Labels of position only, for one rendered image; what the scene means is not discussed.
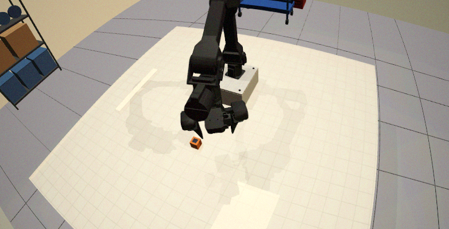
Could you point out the orange block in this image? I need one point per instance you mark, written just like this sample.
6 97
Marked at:
195 143

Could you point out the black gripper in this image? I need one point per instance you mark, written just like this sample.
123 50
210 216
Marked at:
238 111

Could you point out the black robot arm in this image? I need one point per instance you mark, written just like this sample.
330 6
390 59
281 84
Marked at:
208 60

